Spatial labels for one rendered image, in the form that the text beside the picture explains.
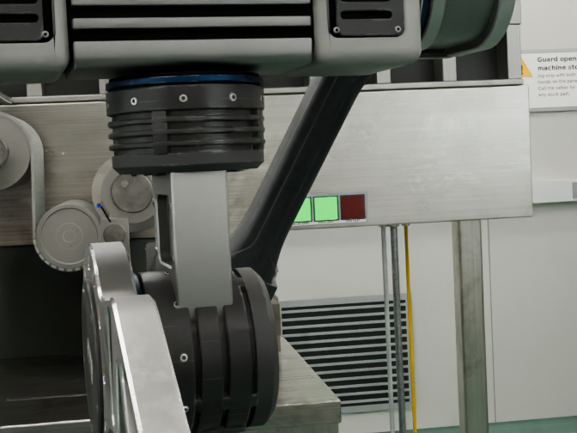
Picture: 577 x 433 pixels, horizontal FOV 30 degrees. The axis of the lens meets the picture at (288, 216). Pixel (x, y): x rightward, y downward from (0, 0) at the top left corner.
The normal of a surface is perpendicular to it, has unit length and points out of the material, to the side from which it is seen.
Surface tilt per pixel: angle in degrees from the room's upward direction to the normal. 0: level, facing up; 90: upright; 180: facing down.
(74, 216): 90
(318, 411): 90
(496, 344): 90
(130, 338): 28
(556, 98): 90
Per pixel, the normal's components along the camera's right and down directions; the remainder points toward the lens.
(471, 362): 0.14, 0.04
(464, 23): 0.21, 0.78
